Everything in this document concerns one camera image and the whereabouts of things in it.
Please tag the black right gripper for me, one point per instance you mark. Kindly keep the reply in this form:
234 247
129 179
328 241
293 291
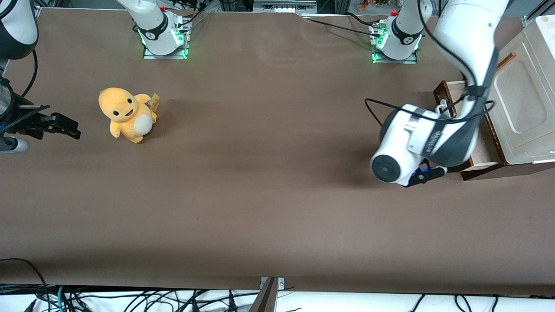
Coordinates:
27 120

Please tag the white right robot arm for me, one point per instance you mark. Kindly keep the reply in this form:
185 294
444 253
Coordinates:
17 26

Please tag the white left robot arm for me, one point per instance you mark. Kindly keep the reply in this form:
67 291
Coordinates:
464 34

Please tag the beige wooden drawer cabinet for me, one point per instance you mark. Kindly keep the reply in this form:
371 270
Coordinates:
520 104

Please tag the yellow plush toy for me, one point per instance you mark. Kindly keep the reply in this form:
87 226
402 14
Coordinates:
123 110

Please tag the brown table cover sheet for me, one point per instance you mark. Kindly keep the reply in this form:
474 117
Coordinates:
277 173

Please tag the silver metal box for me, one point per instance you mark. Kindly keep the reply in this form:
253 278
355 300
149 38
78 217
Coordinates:
284 6

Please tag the small orange objects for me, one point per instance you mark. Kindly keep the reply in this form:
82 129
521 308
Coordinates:
363 5

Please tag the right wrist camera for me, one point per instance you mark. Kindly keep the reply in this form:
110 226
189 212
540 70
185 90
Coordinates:
13 145

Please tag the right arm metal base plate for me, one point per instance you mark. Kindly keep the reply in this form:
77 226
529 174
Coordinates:
164 56

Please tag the aluminium frame profile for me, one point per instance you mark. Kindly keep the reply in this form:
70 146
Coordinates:
43 3
533 15

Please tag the grey metal post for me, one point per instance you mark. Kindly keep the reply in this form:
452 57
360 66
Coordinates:
264 301

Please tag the silver metal bracket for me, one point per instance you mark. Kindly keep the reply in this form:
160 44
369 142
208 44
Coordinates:
280 282

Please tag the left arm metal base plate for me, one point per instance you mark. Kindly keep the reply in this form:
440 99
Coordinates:
394 61

